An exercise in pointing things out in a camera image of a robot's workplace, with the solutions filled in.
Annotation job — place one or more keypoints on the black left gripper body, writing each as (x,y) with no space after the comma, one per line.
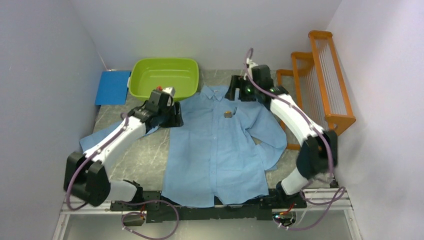
(166,115)

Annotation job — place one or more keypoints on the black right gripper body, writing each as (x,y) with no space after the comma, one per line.
(249,91)

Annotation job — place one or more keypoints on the green plastic basin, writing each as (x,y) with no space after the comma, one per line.
(149,73)

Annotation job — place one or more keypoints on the light blue button shirt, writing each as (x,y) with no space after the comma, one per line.
(212,156)

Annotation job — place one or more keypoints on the orange wooden rack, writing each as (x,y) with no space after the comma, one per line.
(319,87)

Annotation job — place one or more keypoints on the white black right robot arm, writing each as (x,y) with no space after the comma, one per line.
(318,146)

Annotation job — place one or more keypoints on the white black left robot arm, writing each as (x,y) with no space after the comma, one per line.
(87,175)

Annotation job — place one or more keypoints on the blue flat board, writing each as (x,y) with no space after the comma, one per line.
(112,88)

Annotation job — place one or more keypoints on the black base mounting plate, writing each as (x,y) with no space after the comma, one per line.
(259,208)

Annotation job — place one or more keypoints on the aluminium frame rails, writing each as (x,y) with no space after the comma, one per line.
(329,215)

